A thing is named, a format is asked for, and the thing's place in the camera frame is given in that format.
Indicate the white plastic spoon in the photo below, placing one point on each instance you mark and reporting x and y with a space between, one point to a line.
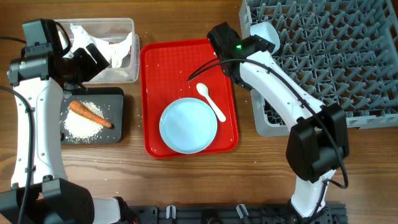
204 91

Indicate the clear plastic bin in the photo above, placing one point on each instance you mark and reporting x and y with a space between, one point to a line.
113 30

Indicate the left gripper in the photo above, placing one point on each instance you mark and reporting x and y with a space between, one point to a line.
91 66

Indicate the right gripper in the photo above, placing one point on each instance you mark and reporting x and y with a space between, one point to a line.
218 38

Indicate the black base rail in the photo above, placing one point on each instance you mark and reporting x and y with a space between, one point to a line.
266 214

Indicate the light blue bowl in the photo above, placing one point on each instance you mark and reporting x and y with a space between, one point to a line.
267 31

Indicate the white napkin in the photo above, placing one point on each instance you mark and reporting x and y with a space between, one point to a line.
82 39

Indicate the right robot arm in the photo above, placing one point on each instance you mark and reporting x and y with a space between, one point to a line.
318 135

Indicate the white rice pile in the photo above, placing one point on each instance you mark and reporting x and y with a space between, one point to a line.
79 129

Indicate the orange carrot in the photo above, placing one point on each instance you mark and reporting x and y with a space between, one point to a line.
83 111

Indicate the red serving tray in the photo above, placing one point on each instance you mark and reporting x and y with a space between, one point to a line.
165 68

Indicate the grey dishwasher rack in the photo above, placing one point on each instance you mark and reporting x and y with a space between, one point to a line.
342 52

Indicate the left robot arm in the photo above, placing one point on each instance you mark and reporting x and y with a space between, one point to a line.
40 191

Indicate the black tray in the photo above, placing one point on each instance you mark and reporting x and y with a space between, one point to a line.
110 100

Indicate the light blue plate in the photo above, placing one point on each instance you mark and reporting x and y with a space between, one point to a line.
188 125

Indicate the red strawberry wrapper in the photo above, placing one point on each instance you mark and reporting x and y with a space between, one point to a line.
120 50

